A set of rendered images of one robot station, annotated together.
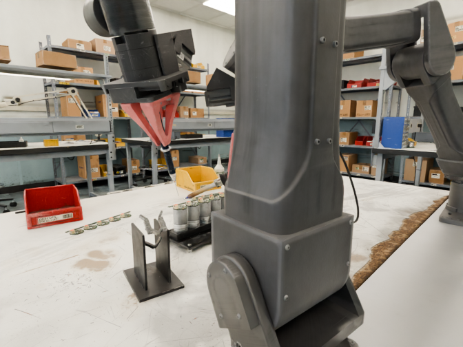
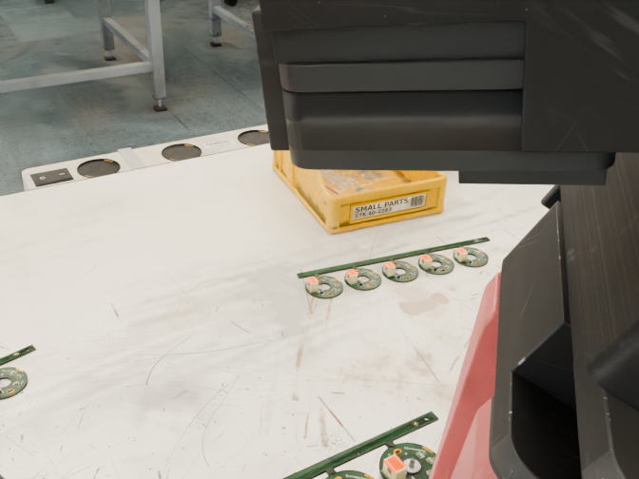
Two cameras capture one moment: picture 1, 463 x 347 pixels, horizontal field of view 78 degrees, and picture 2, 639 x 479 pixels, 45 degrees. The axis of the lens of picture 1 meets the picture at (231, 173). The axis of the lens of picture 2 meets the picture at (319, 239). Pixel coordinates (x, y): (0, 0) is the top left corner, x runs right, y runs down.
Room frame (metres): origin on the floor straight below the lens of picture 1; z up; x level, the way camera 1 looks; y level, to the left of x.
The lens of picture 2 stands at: (0.35, 0.00, 1.04)
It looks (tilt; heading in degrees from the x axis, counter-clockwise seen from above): 31 degrees down; 13
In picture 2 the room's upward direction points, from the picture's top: 3 degrees clockwise
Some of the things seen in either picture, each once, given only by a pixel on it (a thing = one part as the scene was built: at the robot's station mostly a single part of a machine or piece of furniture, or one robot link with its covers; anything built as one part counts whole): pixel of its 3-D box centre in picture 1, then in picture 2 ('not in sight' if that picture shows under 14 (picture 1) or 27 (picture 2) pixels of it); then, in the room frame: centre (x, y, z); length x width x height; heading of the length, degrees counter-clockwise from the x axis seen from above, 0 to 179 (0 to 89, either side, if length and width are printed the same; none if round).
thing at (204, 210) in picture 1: (204, 213); not in sight; (0.52, 0.05, 0.79); 0.02 x 0.02 x 0.05
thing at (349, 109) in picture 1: (354, 112); not in sight; (4.73, -1.99, 1.09); 1.20 x 0.45 x 2.18; 45
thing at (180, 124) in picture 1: (203, 125); not in sight; (3.42, 0.33, 0.90); 1.30 x 0.06 x 0.12; 135
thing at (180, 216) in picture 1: (180, 220); not in sight; (0.48, 0.09, 0.79); 0.02 x 0.02 x 0.05
